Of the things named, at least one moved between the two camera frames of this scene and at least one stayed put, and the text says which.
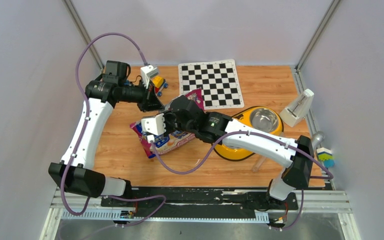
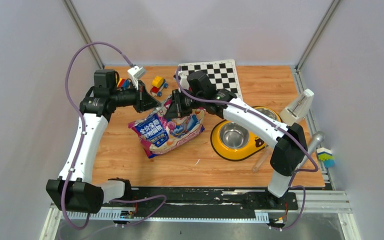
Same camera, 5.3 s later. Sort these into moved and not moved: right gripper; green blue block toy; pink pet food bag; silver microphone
Moved: right gripper
Not moved: silver microphone; green blue block toy; pink pet food bag
